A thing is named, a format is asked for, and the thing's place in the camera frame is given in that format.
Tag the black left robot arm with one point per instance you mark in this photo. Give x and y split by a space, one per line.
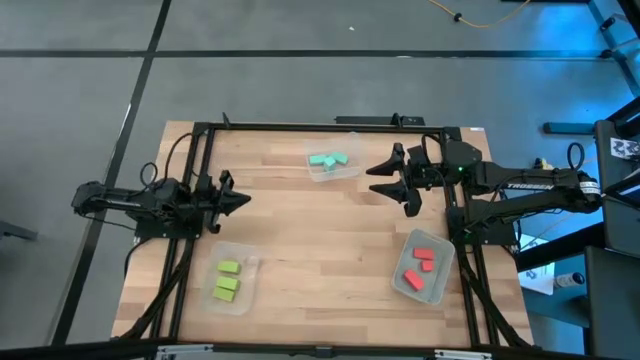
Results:
125 200

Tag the black aluminium table frame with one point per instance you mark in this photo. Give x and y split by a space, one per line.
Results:
325 128

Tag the thin teal block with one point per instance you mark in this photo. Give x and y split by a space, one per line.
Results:
340 158

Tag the large red block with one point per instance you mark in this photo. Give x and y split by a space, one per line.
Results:
414 280

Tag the small red cube block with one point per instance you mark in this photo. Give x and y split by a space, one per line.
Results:
427 265

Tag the black floor foot bar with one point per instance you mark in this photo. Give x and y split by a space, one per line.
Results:
570 128

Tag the thin red block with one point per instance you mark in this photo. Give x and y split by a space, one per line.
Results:
424 253

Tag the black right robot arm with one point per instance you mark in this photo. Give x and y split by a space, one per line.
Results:
525 185

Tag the small teal block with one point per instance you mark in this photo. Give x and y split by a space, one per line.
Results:
329 164

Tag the thin green block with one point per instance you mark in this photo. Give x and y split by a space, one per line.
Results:
229 267

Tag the green rectangular block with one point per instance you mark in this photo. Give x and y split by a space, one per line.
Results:
228 283

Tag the teal rectangular block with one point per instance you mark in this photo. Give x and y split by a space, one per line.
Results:
317 160

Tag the grey floor leg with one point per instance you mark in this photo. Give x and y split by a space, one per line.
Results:
17 231

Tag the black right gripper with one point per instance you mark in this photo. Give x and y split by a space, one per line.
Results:
420 172

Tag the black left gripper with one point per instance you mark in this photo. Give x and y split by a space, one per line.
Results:
210 200

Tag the clear plastic bin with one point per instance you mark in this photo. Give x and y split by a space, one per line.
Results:
350 172
247 300
440 285

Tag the black and white tag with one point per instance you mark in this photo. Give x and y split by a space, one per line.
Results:
624 148

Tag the white paper sheet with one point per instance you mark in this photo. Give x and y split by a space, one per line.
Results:
535 282

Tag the black overhead crossbar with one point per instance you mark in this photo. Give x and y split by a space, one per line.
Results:
320 352

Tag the black cart with tag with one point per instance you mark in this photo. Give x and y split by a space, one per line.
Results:
617 200

